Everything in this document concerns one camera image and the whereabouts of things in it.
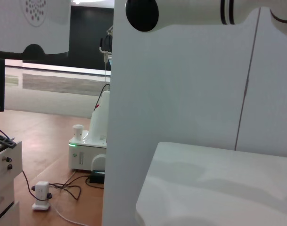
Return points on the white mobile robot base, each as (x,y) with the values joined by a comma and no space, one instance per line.
(96,146)

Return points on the white hook stand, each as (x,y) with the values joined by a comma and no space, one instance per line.
(105,53)

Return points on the black charger box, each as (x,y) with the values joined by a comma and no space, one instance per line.
(97,177)

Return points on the white power socket cube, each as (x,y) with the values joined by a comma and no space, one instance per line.
(41,195)

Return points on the white dotted round panel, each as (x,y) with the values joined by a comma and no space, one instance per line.
(35,23)

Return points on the white drawer cabinet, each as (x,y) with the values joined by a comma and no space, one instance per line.
(4,179)

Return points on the black plastic frame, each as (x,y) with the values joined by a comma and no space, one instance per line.
(4,140)

